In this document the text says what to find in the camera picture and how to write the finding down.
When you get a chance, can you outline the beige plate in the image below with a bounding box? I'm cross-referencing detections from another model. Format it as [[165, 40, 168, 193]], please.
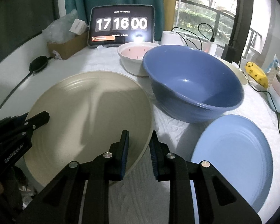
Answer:
[[24, 71, 153, 186]]

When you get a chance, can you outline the light blue plate front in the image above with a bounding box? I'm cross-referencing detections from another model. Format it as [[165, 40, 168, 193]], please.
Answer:
[[191, 115, 273, 212]]

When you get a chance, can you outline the large dark blue bowl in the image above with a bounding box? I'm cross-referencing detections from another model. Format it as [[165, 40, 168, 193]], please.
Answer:
[[143, 45, 244, 123]]

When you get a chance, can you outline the pink strawberry bowl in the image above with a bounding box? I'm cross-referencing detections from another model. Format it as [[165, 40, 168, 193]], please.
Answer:
[[117, 41, 159, 77]]

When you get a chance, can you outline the cream bowl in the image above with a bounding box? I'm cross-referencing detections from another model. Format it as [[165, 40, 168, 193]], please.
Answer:
[[219, 58, 248, 86]]

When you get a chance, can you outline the black round puck device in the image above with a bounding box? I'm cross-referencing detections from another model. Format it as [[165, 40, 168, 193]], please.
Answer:
[[29, 56, 49, 73]]

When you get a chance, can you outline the white tablecloth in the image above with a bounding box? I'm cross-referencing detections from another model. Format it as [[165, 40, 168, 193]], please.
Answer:
[[0, 45, 280, 224]]

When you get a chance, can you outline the cardboard box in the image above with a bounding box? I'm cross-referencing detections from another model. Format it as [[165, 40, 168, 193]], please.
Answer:
[[47, 32, 88, 60]]

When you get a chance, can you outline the clear plastic bag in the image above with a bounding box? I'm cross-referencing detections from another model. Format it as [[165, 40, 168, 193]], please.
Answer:
[[42, 9, 78, 44]]

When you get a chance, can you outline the small white box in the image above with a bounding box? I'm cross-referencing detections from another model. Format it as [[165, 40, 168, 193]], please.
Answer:
[[69, 19, 87, 35]]

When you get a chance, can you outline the light blue stacked bowl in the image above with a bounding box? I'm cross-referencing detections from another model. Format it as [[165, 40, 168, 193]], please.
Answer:
[[267, 85, 280, 113]]

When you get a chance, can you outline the tablet showing clock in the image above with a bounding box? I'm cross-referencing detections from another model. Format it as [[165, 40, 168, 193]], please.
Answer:
[[87, 5, 155, 48]]

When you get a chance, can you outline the yellow wipes pack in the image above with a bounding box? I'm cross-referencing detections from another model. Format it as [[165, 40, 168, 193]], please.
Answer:
[[245, 62, 269, 89]]

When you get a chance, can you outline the black power adapter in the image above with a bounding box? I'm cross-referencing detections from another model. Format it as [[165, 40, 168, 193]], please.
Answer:
[[221, 44, 241, 64]]

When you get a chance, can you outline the white charger plug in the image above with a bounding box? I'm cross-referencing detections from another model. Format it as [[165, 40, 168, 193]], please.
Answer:
[[208, 41, 217, 56]]

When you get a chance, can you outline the white lamp base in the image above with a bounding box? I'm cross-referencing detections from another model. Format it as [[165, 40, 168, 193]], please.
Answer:
[[160, 30, 187, 46]]

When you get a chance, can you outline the yellow curtain left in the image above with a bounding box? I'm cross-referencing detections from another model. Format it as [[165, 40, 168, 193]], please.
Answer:
[[163, 0, 176, 31]]

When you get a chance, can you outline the black charging cable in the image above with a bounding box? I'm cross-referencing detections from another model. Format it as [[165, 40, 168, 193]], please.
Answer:
[[238, 57, 280, 143]]

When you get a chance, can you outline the black lamp cable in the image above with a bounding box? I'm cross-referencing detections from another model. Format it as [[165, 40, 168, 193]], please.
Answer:
[[170, 22, 216, 51]]

